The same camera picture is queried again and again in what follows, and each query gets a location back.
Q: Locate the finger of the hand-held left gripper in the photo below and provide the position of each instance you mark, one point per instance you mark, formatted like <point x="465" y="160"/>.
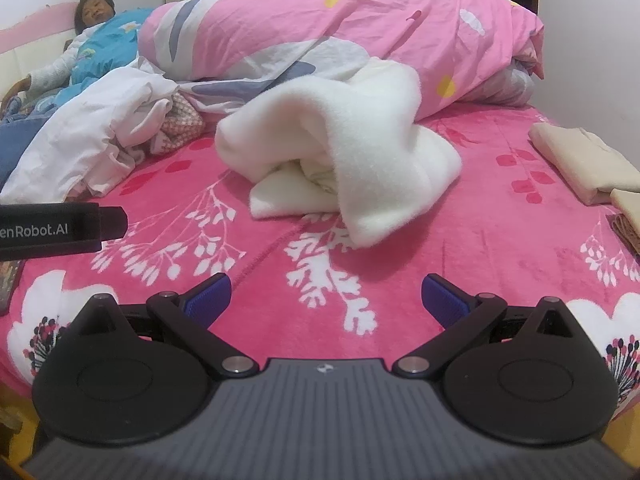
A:
<point x="114" y="222"/>

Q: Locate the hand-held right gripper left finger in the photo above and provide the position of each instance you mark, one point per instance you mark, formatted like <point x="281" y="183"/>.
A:
<point x="210" y="301"/>

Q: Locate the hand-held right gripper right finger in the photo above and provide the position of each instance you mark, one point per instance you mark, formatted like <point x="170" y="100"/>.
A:
<point x="442" y="302"/>

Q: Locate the white deer print sweater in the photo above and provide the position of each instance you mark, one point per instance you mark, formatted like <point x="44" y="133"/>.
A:
<point x="350" y="150"/>

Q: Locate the pink floral blanket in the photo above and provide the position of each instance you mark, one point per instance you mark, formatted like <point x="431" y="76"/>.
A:
<point x="450" y="240"/>

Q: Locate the dark patterned flat box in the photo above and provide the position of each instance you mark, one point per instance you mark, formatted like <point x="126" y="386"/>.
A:
<point x="9" y="285"/>

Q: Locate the blue garment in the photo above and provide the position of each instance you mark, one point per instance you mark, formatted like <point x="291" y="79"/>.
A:
<point x="15" y="145"/>

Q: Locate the white crumpled cloth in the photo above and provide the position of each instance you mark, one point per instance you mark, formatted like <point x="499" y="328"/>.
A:
<point x="85" y="125"/>

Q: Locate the pink lattice patterned cloth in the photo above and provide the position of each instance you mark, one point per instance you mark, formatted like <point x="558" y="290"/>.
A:
<point x="180" y="120"/>

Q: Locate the large folded beige cloth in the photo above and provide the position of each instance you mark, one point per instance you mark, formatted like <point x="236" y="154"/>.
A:
<point x="580" y="165"/>

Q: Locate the folded brown cloth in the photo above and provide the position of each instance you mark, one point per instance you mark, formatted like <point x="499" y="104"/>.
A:
<point x="625" y="232"/>

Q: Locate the small folded beige cloth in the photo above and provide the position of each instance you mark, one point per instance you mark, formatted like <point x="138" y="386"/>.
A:
<point x="630" y="205"/>

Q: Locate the pink patterned quilt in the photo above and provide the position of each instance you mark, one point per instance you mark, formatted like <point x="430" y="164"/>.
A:
<point x="380" y="30"/>

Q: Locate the white pink bed frame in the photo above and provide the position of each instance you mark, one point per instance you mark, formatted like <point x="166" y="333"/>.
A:
<point x="30" y="55"/>

